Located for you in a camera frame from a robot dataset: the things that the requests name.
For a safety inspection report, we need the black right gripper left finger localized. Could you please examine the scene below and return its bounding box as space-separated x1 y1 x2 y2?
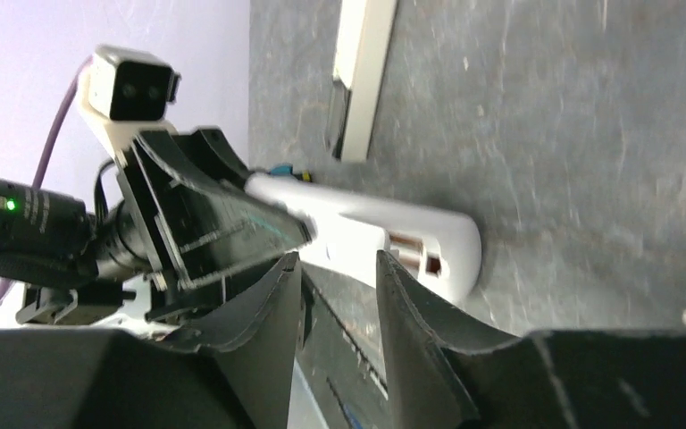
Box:
0 253 301 428

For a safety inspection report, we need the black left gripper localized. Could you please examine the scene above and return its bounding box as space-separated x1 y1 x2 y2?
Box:
118 127 313 323

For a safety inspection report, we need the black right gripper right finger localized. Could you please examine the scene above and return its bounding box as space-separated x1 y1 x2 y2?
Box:
376 251 686 428

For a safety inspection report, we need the white remote control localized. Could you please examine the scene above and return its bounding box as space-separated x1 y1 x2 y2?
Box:
246 173 482 305

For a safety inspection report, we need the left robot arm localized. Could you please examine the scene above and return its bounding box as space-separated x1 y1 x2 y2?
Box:
0 128 312 325

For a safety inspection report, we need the white boxed remote with display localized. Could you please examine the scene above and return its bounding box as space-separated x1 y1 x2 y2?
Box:
325 0 398 163

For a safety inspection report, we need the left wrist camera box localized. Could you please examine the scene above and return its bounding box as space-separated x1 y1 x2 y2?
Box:
75 44 180 160

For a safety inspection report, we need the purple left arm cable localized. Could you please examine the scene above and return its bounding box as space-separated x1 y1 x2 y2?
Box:
0 55 96 327

